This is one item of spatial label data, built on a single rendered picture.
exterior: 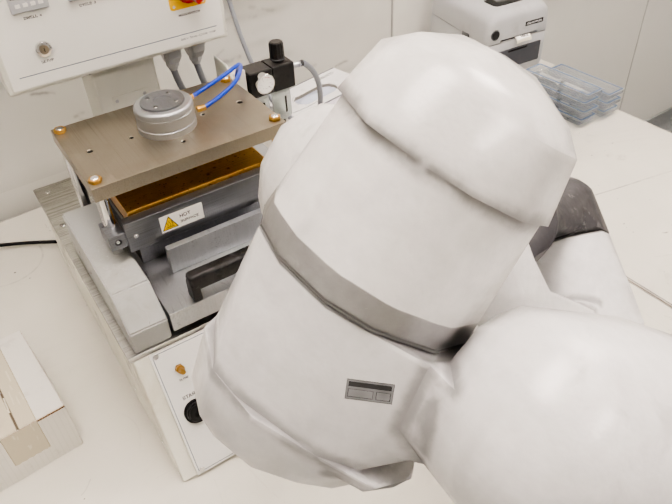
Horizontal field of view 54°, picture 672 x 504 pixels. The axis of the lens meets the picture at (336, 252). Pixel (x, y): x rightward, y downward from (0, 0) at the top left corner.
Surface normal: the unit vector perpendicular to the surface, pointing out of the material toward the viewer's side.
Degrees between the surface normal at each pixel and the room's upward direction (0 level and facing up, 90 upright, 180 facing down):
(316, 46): 90
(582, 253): 31
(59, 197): 0
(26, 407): 2
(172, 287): 0
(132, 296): 41
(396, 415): 72
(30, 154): 90
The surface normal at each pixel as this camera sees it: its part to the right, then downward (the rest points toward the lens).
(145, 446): -0.04, -0.76
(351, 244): -0.42, 0.05
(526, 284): 0.73, -0.01
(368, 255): -0.07, 0.32
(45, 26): 0.55, 0.52
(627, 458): 0.33, 0.03
